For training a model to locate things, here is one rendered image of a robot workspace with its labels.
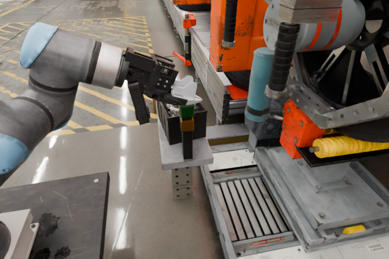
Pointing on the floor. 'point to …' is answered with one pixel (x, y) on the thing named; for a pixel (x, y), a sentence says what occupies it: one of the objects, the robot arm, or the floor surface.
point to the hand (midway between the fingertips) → (195, 101)
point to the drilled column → (182, 182)
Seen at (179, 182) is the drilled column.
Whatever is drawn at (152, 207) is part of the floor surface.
